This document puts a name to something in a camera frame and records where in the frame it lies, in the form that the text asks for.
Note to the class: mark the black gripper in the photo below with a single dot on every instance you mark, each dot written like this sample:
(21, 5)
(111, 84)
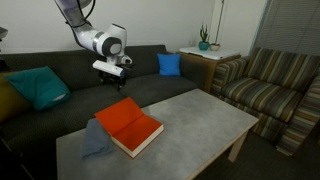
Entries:
(117, 81)

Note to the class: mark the orange hardcover book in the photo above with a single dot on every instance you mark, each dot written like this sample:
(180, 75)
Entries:
(129, 127)

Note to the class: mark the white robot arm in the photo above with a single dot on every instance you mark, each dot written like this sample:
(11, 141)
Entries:
(109, 44)

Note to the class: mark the blue cushion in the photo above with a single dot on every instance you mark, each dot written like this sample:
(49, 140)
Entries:
(169, 64)

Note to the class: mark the blue-grey folded cloth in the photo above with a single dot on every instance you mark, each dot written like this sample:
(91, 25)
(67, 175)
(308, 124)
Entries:
(96, 140)

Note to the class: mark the teal cushion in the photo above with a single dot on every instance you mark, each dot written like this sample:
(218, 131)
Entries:
(41, 86)

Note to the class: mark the grey top coffee table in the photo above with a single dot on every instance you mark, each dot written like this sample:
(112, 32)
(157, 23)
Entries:
(198, 128)

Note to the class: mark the potted plant teal pot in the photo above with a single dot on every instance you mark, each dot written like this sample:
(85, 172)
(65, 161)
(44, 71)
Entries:
(204, 43)

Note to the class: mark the wooden side table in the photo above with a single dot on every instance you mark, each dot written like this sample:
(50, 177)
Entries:
(210, 59)

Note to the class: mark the small white pot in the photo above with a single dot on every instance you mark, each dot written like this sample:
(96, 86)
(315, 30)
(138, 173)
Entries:
(214, 46)

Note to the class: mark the mustard yellow cushion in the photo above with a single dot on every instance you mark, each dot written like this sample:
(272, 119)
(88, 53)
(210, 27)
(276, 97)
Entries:
(12, 102)

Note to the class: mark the dark grey sofa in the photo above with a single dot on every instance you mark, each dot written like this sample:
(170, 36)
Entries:
(28, 138)

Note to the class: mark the striped armchair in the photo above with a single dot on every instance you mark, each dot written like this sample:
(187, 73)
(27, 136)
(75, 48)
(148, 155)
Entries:
(281, 89)

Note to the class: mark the window blinds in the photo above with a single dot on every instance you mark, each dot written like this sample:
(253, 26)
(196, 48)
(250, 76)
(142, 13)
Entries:
(290, 25)

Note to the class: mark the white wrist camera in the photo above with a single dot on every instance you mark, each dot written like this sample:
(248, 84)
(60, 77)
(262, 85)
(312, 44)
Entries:
(108, 68)

